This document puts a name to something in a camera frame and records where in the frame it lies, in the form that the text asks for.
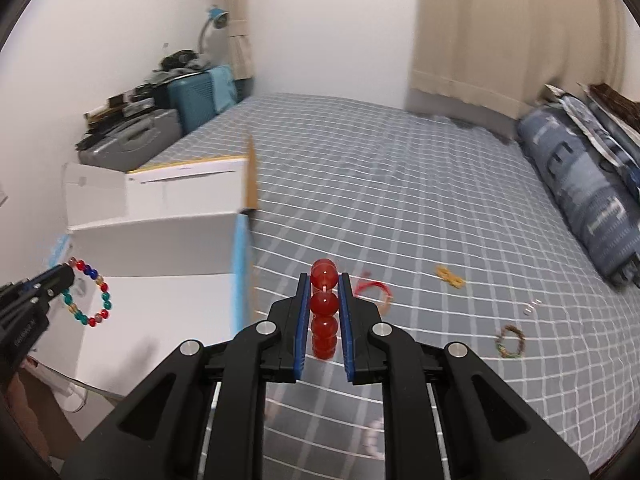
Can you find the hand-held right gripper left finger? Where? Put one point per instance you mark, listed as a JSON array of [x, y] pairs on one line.
[[300, 332]]

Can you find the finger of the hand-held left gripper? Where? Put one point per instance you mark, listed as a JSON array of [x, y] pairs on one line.
[[45, 277], [52, 291]]

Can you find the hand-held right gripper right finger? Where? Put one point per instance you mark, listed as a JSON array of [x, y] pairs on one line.
[[348, 332]]

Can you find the white cardboard box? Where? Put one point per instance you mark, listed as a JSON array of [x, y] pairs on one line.
[[150, 300]]

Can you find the person's left forearm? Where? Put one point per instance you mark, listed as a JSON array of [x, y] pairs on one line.
[[22, 405]]

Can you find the small clear bead jewelry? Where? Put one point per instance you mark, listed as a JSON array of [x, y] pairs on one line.
[[535, 302]]

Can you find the grey checked bed sheet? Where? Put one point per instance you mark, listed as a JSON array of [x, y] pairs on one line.
[[400, 185]]

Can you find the grey suitcase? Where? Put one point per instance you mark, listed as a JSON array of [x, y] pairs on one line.
[[130, 140]]

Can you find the stack of dark boxes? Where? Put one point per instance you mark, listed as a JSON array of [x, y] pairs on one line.
[[120, 105]]

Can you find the teal suitcase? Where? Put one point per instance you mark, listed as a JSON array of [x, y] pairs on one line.
[[200, 97]]

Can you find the pile of dark clothes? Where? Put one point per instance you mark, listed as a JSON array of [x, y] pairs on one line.
[[182, 60]]

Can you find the rolled blue patterned quilt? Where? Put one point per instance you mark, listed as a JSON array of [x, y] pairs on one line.
[[575, 180]]

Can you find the blue desk lamp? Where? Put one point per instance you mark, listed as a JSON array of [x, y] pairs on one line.
[[218, 17]]

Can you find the narrow beige curtain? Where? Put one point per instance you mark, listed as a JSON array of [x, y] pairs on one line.
[[237, 15]]

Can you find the wide beige curtain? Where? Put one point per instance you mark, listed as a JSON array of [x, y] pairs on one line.
[[500, 25]]

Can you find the brown checked pillow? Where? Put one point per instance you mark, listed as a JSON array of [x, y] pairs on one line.
[[617, 100]]

